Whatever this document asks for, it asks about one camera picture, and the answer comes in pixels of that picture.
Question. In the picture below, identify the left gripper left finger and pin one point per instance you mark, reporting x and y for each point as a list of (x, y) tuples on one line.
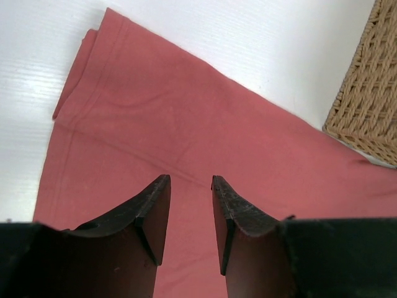
[(114, 255)]

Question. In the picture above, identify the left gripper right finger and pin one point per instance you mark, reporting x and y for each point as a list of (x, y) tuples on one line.
[(251, 253)]

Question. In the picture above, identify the red t shirt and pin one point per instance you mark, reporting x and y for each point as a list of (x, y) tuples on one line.
[(135, 106)]

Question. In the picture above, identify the wicker basket with liner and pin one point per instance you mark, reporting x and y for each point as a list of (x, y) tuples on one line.
[(363, 114)]

